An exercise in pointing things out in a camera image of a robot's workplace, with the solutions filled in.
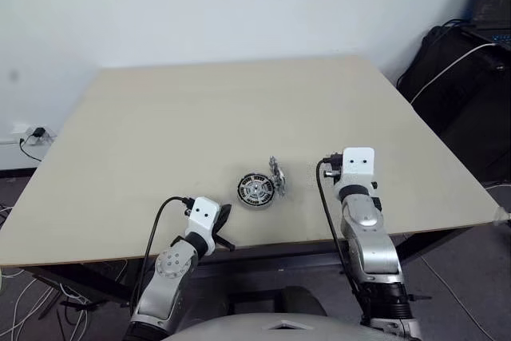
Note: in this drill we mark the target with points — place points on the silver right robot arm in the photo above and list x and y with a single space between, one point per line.
371 245

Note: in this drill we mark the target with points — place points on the black bag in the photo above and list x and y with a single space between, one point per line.
459 117

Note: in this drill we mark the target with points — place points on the silver gear plate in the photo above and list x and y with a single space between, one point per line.
278 181

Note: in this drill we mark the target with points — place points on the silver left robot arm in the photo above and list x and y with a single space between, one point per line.
167 277

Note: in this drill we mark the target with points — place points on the black power adapter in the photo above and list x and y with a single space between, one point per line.
39 132

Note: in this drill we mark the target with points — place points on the clear table corner guard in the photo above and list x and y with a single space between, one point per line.
501 215

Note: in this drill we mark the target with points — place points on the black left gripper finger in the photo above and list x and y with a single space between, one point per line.
226 214
224 243

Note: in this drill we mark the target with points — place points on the white power strip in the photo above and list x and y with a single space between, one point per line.
28 135

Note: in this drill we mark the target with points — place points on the black round part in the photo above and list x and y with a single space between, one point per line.
255 191

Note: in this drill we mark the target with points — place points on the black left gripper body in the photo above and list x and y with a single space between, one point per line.
218 226

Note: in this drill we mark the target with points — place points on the grey robot torso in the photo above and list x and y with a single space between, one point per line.
279 329

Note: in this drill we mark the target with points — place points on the black laptop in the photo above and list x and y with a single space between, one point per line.
489 1

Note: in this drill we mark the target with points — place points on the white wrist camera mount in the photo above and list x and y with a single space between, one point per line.
358 165
201 217

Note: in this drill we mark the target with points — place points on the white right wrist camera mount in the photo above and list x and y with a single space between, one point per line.
358 165

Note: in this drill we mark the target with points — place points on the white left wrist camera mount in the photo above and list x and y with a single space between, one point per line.
201 217

